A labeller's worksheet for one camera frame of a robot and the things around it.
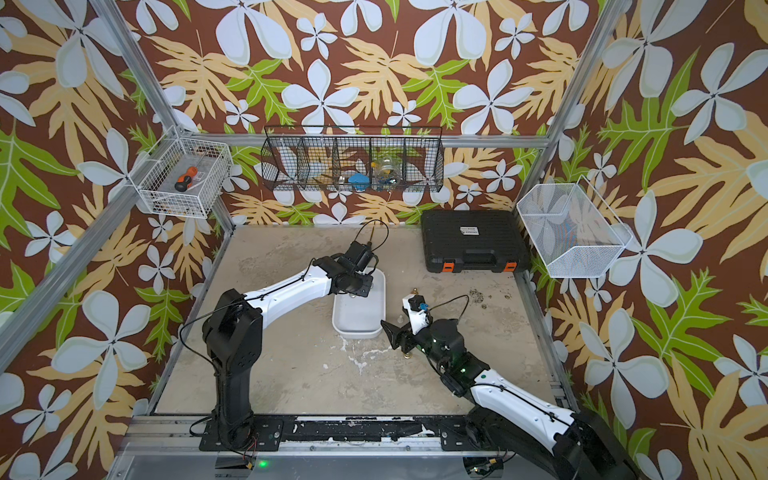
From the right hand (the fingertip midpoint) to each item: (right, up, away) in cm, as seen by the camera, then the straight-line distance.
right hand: (391, 315), depth 79 cm
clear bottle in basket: (0, +44, +17) cm, 47 cm away
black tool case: (+31, +21, +29) cm, 48 cm away
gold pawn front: (+5, -13, +8) cm, 16 cm away
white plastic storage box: (-9, -4, +16) cm, 19 cm away
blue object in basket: (-10, +40, +15) cm, 44 cm away
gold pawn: (+8, +4, +21) cm, 23 cm away
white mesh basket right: (+51, +22, +2) cm, 56 cm away
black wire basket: (-12, +49, +19) cm, 53 cm away
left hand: (-8, +8, +14) cm, 18 cm away
